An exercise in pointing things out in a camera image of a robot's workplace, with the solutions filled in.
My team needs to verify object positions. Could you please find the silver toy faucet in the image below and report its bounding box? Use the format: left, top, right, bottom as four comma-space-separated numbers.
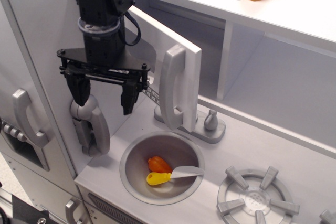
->
153, 104, 226, 144

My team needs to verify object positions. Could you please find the silver oven door handle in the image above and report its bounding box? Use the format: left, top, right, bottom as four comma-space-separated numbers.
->
65, 200, 82, 224

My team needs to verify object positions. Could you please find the yellow handled toy spatula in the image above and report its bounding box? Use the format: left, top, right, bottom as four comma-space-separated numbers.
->
146, 166, 205, 186

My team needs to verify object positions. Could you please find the round silver sink bowl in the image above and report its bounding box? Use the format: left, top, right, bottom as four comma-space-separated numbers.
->
119, 131, 205, 205

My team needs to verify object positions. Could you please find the white microwave door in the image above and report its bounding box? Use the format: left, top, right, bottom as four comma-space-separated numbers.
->
129, 6, 202, 132

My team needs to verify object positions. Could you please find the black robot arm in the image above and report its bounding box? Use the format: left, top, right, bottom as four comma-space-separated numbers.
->
57, 0, 150, 115

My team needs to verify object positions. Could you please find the silver toy phone handset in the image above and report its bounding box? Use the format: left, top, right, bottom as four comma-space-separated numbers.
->
70, 95, 110, 157

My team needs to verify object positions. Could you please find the silver toy stove burner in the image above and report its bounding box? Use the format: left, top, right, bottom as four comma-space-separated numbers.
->
217, 166, 300, 223

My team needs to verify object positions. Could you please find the orange toy pepper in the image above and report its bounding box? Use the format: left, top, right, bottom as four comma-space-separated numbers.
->
148, 156, 173, 173

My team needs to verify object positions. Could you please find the grey toy ice dispenser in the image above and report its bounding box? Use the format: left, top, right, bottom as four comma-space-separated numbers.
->
1, 119, 50, 171

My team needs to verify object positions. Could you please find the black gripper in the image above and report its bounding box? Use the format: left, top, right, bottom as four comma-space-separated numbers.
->
57, 28, 150, 115

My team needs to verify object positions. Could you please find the white toy kitchen cabinet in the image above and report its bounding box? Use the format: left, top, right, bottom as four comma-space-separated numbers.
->
1, 0, 335, 223

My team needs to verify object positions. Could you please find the silver fridge door handle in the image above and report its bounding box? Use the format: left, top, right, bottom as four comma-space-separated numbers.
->
12, 89, 48, 148

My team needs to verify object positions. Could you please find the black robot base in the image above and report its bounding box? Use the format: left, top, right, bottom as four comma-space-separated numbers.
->
1, 188, 56, 224

